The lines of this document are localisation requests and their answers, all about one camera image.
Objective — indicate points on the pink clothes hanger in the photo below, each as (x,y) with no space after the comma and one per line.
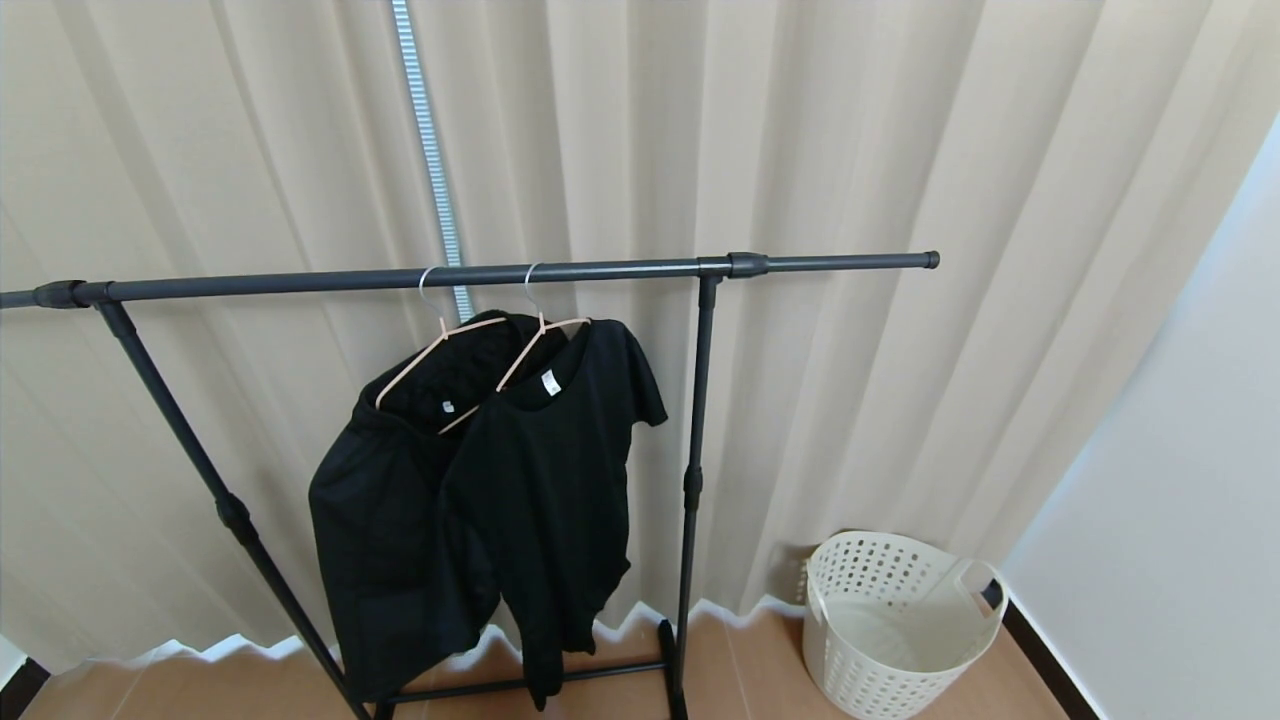
(540,322)
(443,325)

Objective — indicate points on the white laundry basket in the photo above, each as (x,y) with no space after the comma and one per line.
(900,640)

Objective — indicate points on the black clothes rack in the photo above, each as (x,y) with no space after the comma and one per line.
(600,268)

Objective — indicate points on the black garment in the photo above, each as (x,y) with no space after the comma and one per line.
(560,480)

